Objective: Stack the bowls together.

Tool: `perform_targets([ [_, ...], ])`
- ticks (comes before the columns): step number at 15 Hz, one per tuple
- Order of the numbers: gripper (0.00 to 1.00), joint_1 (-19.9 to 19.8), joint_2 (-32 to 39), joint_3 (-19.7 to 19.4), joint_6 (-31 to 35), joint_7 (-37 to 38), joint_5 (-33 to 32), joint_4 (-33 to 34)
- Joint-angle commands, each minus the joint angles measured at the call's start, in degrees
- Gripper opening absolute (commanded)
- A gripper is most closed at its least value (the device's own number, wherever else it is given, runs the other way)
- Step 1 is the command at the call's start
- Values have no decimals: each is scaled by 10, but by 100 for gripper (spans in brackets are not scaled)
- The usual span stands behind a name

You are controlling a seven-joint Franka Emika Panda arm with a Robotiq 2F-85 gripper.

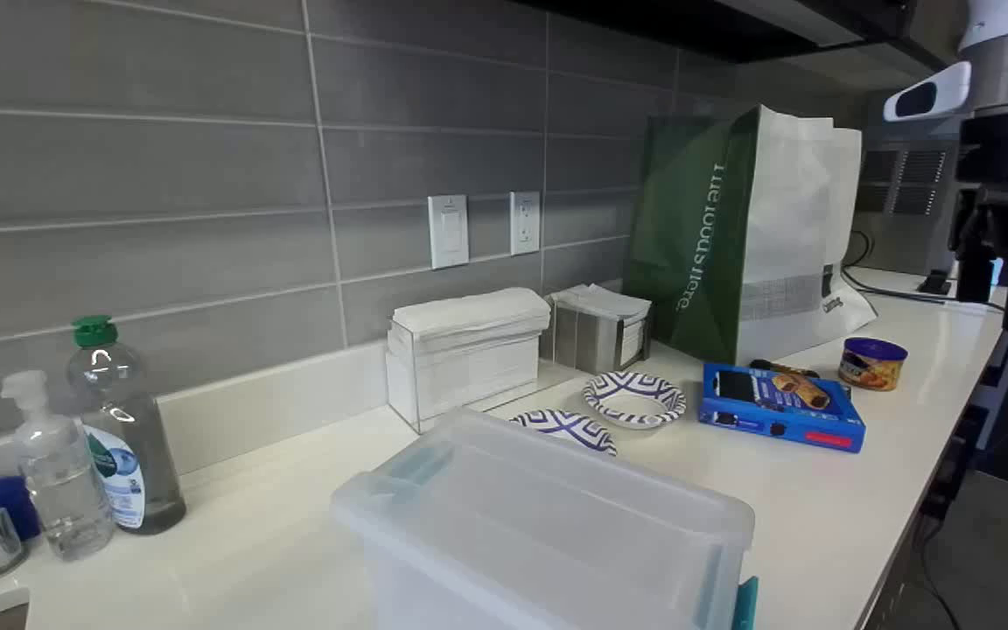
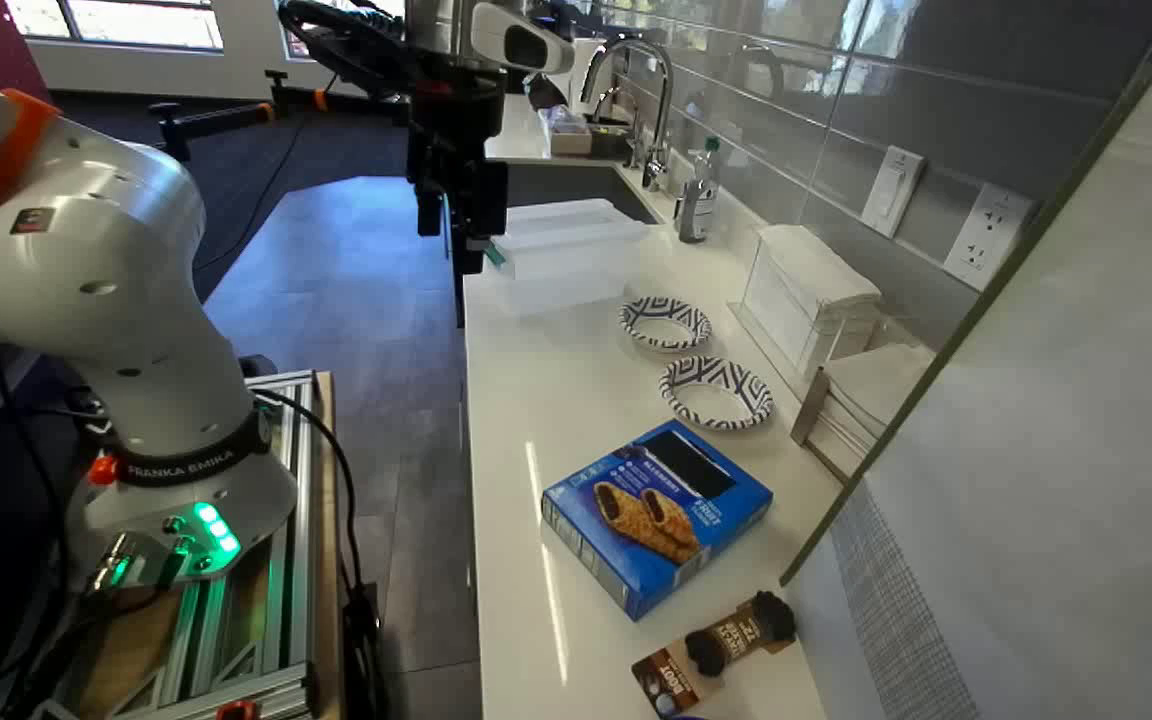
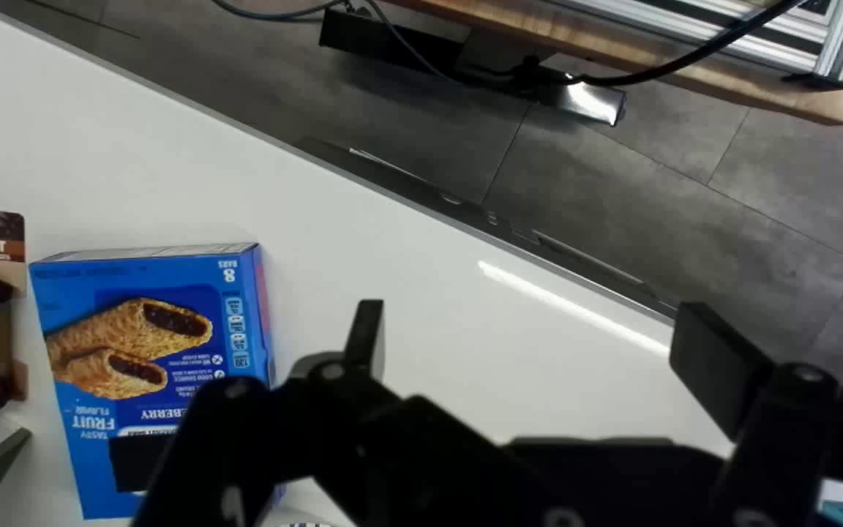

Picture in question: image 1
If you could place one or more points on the blue patterned paper bowl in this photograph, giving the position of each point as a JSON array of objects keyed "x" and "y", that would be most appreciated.
[{"x": 636, "y": 402}]

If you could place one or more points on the small black countertop device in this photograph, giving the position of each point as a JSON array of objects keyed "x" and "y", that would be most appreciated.
[{"x": 936, "y": 281}]

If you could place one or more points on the blue snack can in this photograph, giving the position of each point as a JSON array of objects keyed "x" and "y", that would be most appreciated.
[{"x": 874, "y": 370}]

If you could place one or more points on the green and white shopping bag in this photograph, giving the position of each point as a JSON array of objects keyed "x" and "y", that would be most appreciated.
[{"x": 749, "y": 221}]

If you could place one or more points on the blue snack box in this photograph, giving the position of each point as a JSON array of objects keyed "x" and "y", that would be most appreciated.
[{"x": 761, "y": 422}]

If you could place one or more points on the clear plastic storage bin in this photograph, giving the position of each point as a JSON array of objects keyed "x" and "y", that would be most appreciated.
[{"x": 551, "y": 528}]

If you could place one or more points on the clear paper towel dispenser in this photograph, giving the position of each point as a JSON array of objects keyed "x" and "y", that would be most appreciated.
[{"x": 464, "y": 353}]

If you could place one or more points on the green capped dish soap bottle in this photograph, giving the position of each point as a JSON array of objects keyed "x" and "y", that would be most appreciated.
[{"x": 132, "y": 456}]

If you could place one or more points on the clear pump bottle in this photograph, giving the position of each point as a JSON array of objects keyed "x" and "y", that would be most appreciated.
[{"x": 62, "y": 491}]

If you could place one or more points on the white wall outlet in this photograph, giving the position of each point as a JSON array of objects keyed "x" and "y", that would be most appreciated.
[
  {"x": 450, "y": 232},
  {"x": 526, "y": 221}
]

